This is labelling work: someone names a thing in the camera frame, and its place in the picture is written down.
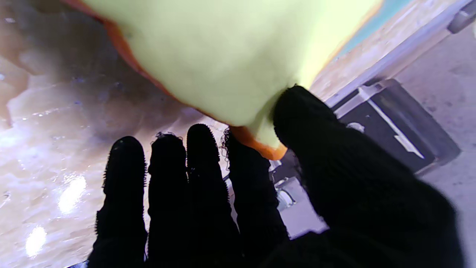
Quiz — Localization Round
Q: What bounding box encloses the yellow bread slice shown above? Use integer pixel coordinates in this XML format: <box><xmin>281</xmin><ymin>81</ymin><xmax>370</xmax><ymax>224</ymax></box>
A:
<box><xmin>61</xmin><ymin>0</ymin><xmax>383</xmax><ymax>160</ymax></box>

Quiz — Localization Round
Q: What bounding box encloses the black case with metal edges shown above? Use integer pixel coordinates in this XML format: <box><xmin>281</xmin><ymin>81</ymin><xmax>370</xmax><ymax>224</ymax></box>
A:
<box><xmin>331</xmin><ymin>78</ymin><xmax>461</xmax><ymax>175</ymax></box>

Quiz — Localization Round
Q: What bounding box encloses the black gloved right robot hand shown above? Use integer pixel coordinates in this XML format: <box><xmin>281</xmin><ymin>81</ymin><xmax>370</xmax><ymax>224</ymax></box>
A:
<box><xmin>87</xmin><ymin>85</ymin><xmax>465</xmax><ymax>268</ymax></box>

